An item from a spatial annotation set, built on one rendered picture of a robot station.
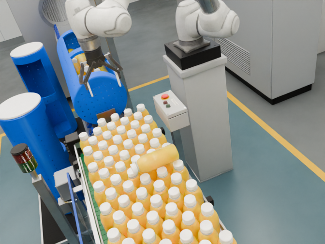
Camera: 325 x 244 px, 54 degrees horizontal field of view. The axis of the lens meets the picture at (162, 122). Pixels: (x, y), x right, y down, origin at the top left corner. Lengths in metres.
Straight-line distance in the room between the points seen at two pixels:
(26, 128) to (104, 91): 0.59
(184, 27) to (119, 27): 0.85
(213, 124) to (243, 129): 0.80
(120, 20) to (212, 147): 1.47
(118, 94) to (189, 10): 0.65
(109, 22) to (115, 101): 0.63
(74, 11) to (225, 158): 1.68
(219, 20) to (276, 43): 1.27
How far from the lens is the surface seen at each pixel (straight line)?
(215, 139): 2.40
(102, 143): 1.44
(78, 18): 1.32
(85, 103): 1.70
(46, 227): 2.55
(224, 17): 1.87
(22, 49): 3.05
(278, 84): 3.27
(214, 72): 2.11
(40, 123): 2.07
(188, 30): 1.99
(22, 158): 1.29
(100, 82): 1.67
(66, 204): 1.81
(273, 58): 3.09
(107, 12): 1.22
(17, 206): 3.07
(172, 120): 1.48
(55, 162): 2.23
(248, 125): 3.11
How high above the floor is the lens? 1.93
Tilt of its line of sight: 36 degrees down
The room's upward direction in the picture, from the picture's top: 13 degrees counter-clockwise
